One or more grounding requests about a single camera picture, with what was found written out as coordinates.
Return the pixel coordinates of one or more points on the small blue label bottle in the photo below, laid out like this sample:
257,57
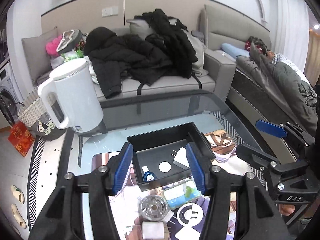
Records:
148,175

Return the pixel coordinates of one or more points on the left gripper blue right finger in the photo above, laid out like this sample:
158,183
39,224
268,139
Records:
194,158

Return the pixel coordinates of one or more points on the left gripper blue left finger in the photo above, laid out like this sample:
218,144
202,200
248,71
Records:
119,167

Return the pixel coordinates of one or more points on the grey sofa cushion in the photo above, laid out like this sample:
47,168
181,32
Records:
37,58

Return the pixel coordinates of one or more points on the black jacket pile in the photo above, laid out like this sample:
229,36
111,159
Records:
166,52

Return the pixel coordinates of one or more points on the white washing machine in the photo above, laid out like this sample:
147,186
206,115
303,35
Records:
9,96

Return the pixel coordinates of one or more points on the red gift bag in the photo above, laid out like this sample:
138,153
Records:
21,138

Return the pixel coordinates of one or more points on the light blue pillow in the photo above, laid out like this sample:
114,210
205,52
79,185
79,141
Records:
233,51

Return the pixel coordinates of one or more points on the glass dome plug night light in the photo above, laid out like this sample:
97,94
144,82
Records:
154,208

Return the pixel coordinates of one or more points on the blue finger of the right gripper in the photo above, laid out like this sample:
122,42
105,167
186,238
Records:
271,129

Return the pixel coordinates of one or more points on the grey sofa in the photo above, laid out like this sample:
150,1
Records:
214,70

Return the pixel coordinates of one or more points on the beige slipper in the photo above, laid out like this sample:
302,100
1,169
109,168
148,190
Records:
17,193
17,216

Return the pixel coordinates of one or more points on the person's right hand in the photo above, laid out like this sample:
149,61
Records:
286,209

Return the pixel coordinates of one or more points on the wall switch plate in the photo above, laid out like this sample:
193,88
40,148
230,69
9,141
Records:
110,11

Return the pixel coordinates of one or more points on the white square charger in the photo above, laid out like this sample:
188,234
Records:
180,158

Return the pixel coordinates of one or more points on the anime printed desk mat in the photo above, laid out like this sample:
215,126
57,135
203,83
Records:
125,204

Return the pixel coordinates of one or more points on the white electric kettle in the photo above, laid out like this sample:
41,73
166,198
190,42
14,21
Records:
73,89

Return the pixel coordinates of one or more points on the pink plush toy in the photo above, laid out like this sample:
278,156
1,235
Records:
52,46

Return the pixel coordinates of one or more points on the woven laundry basket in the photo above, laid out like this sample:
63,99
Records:
34,115

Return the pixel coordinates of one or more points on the black storage box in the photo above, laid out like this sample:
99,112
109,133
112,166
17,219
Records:
152,148

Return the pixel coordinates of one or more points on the white power bank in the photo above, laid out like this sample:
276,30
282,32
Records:
187,233

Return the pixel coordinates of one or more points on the person lying under blanket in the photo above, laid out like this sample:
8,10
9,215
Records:
281,82

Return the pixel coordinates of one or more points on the white round disc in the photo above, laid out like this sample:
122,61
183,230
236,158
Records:
164,166

